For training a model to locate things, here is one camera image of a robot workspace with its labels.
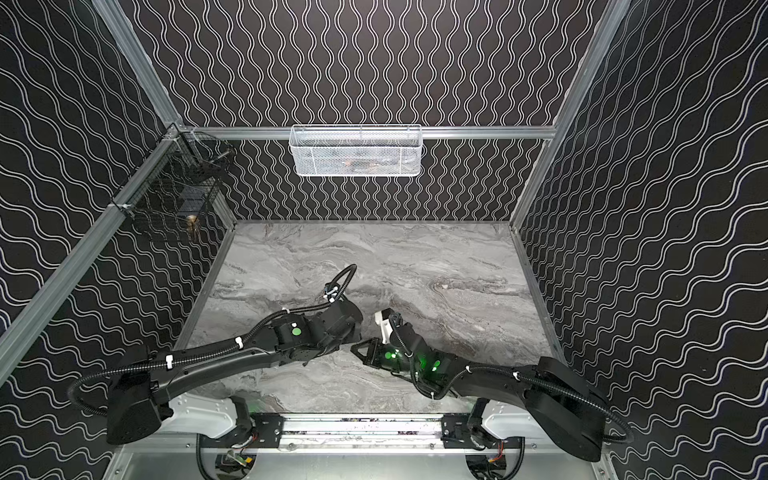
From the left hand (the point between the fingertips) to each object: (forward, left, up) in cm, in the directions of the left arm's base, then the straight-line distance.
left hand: (368, 327), depth 75 cm
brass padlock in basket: (+24, +50, +13) cm, 57 cm away
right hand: (-5, +5, -5) cm, 8 cm away
